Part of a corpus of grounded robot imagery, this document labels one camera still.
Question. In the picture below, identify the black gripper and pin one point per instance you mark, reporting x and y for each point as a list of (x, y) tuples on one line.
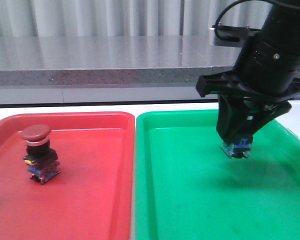
[(237, 120)]

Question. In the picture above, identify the green mushroom push button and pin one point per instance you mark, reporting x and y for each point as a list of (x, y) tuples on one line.
[(240, 147)]

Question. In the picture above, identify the red mushroom push button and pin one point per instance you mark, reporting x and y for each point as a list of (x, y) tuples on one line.
[(41, 160)]

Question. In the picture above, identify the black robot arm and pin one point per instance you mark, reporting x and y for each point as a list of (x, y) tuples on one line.
[(276, 48)]

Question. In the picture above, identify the green plastic tray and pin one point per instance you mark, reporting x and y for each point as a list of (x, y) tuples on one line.
[(188, 189)]

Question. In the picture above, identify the red plastic tray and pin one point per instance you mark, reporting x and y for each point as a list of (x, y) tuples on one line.
[(90, 199)]

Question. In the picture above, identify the grey stone counter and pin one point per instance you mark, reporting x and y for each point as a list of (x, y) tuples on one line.
[(78, 70)]

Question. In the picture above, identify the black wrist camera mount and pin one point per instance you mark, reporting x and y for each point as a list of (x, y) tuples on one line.
[(230, 36)]

